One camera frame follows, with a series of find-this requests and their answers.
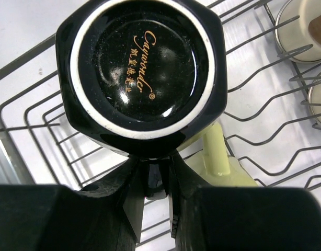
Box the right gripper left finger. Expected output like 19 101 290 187
0 158 144 250

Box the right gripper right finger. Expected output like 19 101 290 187
169 154 321 250

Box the pale yellow mug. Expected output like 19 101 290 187
177 122 258 187

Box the black mug white inside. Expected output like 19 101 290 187
55 1 227 199

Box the steel cup beige sleeve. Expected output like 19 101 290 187
307 73 321 125

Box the steel cup brown base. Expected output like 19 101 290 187
275 1 321 63

